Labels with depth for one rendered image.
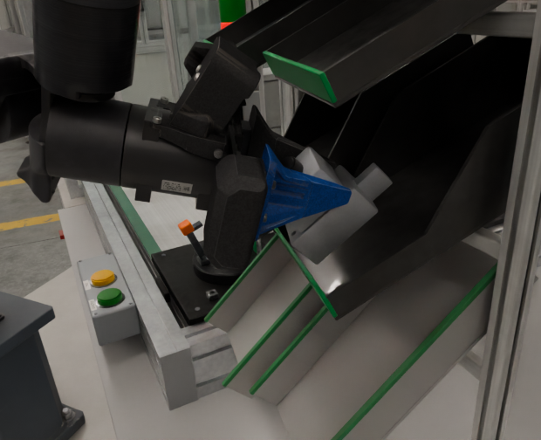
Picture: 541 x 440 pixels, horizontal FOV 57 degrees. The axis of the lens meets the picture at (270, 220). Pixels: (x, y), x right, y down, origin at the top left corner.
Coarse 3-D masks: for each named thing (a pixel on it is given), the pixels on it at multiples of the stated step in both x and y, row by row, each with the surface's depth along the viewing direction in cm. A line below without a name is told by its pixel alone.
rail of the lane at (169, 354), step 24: (96, 192) 131; (96, 216) 119; (120, 240) 105; (120, 264) 94; (144, 264) 94; (144, 288) 87; (144, 312) 80; (168, 312) 79; (144, 336) 82; (168, 336) 75; (168, 360) 70; (168, 384) 72; (192, 384) 74; (168, 408) 74
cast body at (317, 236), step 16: (288, 160) 36; (304, 160) 37; (320, 160) 37; (320, 176) 35; (336, 176) 37; (352, 176) 39; (368, 176) 37; (384, 176) 37; (352, 192) 36; (368, 192) 38; (336, 208) 36; (352, 208) 36; (368, 208) 36; (288, 224) 39; (304, 224) 36; (320, 224) 37; (336, 224) 37; (352, 224) 37; (304, 240) 37; (320, 240) 37; (336, 240) 37; (320, 256) 38
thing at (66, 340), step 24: (48, 288) 107; (72, 288) 106; (72, 312) 98; (48, 336) 92; (72, 336) 91; (48, 360) 86; (72, 360) 85; (72, 384) 80; (96, 384) 80; (96, 408) 75; (96, 432) 71
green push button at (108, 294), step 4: (108, 288) 84; (112, 288) 84; (116, 288) 84; (100, 292) 83; (104, 292) 83; (108, 292) 83; (112, 292) 83; (116, 292) 83; (120, 292) 83; (100, 296) 82; (104, 296) 82; (108, 296) 82; (112, 296) 82; (116, 296) 82; (120, 296) 83; (100, 300) 81; (104, 300) 81; (108, 300) 81; (112, 300) 81; (116, 300) 82; (100, 304) 82; (104, 304) 81; (108, 304) 81; (112, 304) 81
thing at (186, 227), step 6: (186, 222) 82; (198, 222) 84; (180, 228) 82; (186, 228) 82; (192, 228) 82; (198, 228) 83; (186, 234) 82; (192, 234) 83; (192, 240) 84; (198, 246) 84; (198, 252) 85
